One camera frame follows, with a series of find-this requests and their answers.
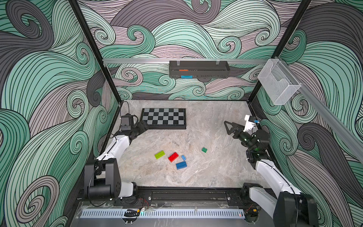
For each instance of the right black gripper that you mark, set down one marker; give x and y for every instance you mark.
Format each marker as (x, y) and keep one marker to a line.
(237, 128)

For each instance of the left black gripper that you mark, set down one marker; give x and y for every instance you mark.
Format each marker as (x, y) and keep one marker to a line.
(142, 126)

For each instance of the lime green lego brick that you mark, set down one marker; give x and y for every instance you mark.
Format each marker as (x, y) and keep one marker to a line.
(159, 154)

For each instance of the red lego brick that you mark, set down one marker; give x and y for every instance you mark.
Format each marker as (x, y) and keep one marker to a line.
(173, 157)

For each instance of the dark blue lego brick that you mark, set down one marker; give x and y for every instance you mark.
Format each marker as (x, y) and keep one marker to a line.
(181, 165)

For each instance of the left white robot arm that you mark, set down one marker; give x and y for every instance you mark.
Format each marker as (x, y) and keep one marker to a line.
(102, 179)

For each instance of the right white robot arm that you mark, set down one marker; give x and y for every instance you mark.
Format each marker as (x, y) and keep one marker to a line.
(288, 206)

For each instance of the black grey chessboard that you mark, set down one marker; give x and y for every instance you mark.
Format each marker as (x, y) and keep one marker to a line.
(164, 118)

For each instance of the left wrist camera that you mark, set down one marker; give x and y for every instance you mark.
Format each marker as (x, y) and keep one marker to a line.
(127, 122)

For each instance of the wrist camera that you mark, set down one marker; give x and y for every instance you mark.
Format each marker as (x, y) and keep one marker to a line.
(127, 122)
(251, 122)

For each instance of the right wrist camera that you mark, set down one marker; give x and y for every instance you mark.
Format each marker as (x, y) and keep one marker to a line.
(251, 122)

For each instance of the clear plastic wall holder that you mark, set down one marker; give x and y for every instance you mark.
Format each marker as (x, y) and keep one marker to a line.
(278, 81)

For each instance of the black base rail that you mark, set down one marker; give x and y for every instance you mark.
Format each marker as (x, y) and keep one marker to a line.
(159, 196)

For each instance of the black wall shelf tray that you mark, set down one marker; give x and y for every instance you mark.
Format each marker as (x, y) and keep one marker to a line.
(199, 70)

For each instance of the aluminium wall rail back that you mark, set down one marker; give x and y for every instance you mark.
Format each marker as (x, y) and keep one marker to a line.
(166, 60)

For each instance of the aluminium wall rail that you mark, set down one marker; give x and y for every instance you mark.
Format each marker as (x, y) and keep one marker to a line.
(312, 89)
(166, 60)

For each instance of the white perforated cable duct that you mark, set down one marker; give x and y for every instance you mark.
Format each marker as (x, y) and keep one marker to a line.
(166, 213)

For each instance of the aluminium wall rail right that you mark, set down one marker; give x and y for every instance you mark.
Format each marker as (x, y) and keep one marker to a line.
(312, 89)

